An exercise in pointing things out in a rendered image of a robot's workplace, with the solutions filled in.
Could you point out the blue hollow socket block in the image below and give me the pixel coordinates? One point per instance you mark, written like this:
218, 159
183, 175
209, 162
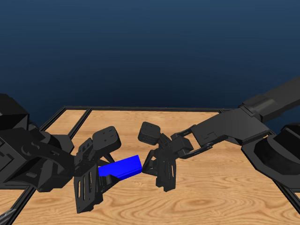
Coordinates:
122, 167

